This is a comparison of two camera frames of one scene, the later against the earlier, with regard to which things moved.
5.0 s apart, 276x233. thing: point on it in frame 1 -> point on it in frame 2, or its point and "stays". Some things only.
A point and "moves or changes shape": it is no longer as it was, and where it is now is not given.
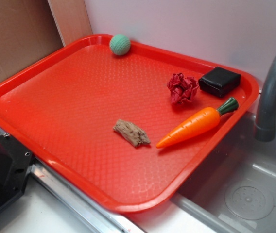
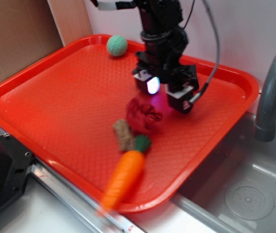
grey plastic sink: x=246 y=186 stays
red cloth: x=181 y=88 moves or changes shape
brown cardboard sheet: x=15 y=33 stays
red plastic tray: x=131 y=131 stays
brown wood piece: x=135 y=135 -> x=126 y=140
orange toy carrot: x=196 y=125 -> x=125 y=175
